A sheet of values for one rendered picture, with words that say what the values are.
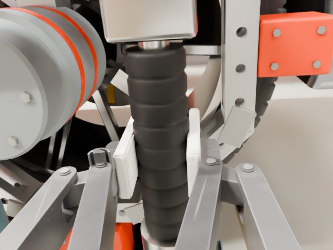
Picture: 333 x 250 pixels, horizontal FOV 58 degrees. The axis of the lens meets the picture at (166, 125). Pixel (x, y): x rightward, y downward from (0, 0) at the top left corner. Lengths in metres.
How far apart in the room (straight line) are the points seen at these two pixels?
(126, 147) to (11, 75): 0.14
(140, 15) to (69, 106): 0.19
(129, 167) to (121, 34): 0.07
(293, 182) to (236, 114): 1.28
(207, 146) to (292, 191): 1.43
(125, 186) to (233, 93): 0.26
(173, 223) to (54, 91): 0.16
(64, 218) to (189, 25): 0.12
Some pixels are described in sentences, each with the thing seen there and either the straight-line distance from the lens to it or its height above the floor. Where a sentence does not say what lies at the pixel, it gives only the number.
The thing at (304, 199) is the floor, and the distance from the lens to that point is 1.57.
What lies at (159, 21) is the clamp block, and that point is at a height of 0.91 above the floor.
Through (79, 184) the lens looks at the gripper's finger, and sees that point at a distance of 0.17.
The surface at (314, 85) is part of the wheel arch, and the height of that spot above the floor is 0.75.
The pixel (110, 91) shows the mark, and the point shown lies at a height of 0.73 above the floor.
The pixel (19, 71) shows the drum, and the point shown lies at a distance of 0.28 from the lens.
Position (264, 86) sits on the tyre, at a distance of 0.50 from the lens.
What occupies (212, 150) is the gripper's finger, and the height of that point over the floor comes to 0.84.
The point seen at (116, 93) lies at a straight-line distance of 0.69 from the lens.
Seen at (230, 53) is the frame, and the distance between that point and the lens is 0.39.
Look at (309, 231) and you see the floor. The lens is 1.41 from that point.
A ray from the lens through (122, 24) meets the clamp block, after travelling 0.16.
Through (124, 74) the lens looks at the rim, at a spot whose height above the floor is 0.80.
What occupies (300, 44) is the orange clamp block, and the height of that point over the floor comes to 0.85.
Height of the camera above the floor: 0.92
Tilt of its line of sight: 24 degrees down
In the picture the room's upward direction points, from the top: 4 degrees counter-clockwise
